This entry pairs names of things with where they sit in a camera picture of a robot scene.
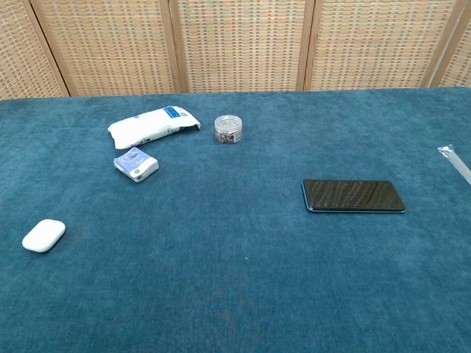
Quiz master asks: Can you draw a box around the black smartphone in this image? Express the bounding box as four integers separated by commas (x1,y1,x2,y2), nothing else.
302,179,406,214

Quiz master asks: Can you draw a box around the clear round jar of clips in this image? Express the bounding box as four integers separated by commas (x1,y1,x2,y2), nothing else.
213,115,244,145

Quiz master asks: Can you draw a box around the blue table cloth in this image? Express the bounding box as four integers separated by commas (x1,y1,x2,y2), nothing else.
0,85,471,353

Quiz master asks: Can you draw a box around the small blue tissue pack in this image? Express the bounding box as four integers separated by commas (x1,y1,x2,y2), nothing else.
113,146,160,184

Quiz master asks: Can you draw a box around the white wet wipes pack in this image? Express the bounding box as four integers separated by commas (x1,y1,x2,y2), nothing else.
107,105,202,150

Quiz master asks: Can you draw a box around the woven rattan folding screen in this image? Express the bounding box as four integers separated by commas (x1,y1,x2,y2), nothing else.
0,0,471,100

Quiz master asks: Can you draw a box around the white earbuds case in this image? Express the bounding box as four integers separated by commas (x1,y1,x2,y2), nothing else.
21,218,67,254

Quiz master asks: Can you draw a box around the clear plastic wrapped stick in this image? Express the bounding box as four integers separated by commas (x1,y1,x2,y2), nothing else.
436,144,471,182

